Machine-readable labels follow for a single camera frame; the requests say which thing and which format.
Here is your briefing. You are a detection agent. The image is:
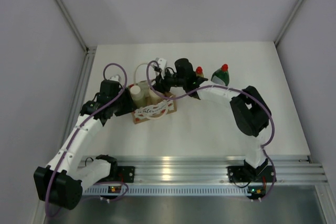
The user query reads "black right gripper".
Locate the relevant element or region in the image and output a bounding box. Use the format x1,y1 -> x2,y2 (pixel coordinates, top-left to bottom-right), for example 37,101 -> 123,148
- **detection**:
151,68 -> 186,94

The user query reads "yellow oil bottle red cap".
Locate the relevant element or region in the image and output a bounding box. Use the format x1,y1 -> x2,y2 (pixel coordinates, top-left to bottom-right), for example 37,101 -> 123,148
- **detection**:
195,66 -> 204,78

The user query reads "white-capped pale green bottle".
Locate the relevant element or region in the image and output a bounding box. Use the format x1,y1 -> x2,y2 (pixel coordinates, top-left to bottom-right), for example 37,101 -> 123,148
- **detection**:
130,85 -> 146,108

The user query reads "green bottle red cap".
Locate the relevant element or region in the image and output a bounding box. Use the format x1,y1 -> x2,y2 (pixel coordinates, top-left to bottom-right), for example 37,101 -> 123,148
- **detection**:
211,63 -> 230,86

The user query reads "cream pump lotion bottle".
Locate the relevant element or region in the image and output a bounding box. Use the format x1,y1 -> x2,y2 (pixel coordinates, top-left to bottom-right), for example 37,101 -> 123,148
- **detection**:
149,89 -> 162,105

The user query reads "burlap canvas bag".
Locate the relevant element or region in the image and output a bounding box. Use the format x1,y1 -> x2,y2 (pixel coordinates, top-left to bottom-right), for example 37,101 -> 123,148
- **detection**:
127,62 -> 177,125

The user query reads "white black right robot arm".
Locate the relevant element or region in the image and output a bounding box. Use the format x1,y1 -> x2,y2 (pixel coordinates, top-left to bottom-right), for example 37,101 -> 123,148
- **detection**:
148,58 -> 275,180

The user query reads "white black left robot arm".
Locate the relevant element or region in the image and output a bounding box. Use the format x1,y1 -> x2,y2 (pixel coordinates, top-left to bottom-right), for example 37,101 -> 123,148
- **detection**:
34,76 -> 135,210

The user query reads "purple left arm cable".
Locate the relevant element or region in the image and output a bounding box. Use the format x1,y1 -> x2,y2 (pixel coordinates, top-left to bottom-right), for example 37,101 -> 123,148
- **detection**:
45,63 -> 129,217

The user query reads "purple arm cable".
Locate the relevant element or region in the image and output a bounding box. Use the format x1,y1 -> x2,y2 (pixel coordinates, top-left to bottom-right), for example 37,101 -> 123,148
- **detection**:
45,63 -> 129,217
146,60 -> 277,204

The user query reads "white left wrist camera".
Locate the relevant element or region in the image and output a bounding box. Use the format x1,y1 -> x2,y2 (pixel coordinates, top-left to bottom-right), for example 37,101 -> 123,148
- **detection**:
109,74 -> 121,82

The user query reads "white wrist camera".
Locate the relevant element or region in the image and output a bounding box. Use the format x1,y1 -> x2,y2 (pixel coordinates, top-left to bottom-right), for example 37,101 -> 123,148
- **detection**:
153,58 -> 167,78
109,74 -> 121,82

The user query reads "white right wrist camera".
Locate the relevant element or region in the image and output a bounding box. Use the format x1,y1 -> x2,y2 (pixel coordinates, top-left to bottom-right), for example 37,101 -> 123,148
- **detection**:
153,58 -> 167,78

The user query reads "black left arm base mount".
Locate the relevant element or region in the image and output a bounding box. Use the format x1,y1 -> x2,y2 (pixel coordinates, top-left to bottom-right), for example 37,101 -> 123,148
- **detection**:
117,166 -> 135,183

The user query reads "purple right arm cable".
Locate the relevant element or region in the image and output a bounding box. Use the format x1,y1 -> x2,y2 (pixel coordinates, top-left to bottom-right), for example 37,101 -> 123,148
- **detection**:
146,60 -> 277,204

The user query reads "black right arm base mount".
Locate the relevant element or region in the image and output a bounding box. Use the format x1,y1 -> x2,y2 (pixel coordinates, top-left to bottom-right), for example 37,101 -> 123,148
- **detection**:
227,166 -> 275,184

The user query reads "perforated cable duct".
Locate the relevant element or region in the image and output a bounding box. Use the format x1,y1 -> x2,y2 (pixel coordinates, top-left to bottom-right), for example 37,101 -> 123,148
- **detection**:
83,185 -> 251,196

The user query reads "left corner aluminium post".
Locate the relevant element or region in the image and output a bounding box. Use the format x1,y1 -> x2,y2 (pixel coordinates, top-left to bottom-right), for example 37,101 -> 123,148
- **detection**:
54,0 -> 88,54

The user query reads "corner aluminium post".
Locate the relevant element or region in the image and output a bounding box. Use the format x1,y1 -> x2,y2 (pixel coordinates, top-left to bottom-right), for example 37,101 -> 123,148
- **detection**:
54,0 -> 88,54
274,0 -> 306,48

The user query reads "aluminium frame rail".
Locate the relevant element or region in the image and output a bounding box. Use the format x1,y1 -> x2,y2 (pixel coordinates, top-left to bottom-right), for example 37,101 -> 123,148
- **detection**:
117,155 -> 328,185

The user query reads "right corner aluminium post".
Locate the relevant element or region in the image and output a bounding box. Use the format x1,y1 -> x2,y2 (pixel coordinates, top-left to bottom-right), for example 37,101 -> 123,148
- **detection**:
274,0 -> 306,48

